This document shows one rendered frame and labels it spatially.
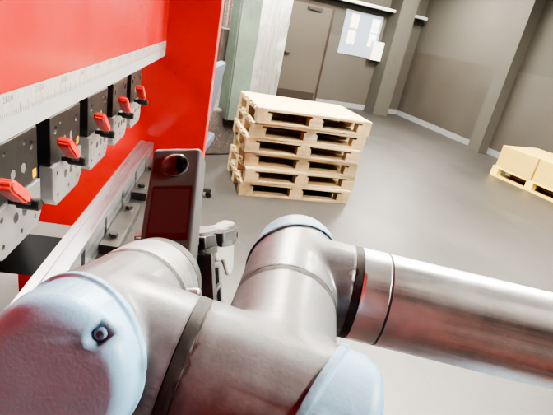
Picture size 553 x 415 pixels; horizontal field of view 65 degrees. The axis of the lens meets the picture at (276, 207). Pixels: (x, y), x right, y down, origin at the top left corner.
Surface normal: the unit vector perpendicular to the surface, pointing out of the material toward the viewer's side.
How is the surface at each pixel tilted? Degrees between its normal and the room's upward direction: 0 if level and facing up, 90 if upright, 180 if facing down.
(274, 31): 90
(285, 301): 3
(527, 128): 90
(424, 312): 65
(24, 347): 73
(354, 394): 28
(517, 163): 90
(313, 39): 90
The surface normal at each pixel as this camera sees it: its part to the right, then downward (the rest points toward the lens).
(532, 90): -0.93, -0.04
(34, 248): 0.08, 0.40
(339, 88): 0.33, 0.42
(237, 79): 0.58, 0.40
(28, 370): -0.03, 0.09
